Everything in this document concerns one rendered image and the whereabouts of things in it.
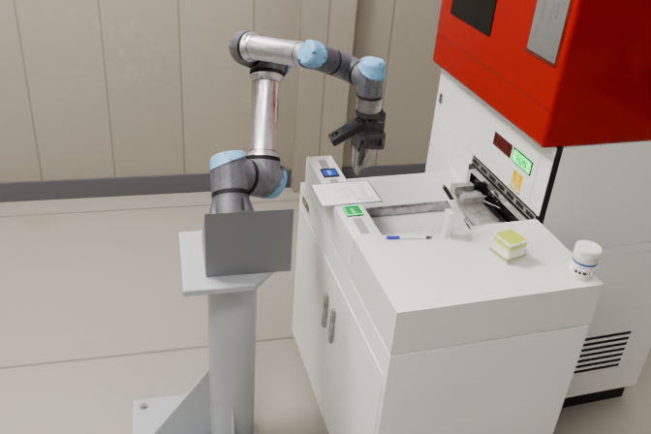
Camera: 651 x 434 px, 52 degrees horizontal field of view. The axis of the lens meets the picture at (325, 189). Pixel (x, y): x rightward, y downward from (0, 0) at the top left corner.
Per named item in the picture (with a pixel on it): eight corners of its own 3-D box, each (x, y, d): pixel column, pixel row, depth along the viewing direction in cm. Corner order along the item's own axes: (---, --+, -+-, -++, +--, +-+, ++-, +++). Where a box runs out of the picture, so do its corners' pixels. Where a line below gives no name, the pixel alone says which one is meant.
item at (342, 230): (327, 187, 254) (330, 154, 247) (378, 273, 208) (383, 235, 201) (304, 189, 251) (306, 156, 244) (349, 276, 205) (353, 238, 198)
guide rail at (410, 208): (473, 204, 250) (475, 198, 249) (476, 207, 248) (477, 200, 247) (346, 216, 236) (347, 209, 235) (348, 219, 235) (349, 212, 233)
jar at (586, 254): (583, 265, 194) (592, 238, 189) (598, 280, 188) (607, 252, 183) (562, 267, 192) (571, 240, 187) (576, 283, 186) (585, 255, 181)
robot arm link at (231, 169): (202, 196, 207) (200, 155, 211) (236, 201, 217) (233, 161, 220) (227, 185, 199) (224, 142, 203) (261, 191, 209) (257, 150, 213)
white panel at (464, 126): (433, 149, 290) (448, 60, 271) (534, 255, 223) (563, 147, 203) (426, 149, 289) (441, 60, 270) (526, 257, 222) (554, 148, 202)
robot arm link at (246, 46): (217, 20, 215) (320, 32, 181) (243, 30, 223) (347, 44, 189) (208, 55, 216) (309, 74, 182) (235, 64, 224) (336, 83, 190)
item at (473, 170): (468, 184, 258) (473, 162, 254) (529, 248, 222) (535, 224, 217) (464, 184, 258) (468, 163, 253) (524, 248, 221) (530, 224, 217)
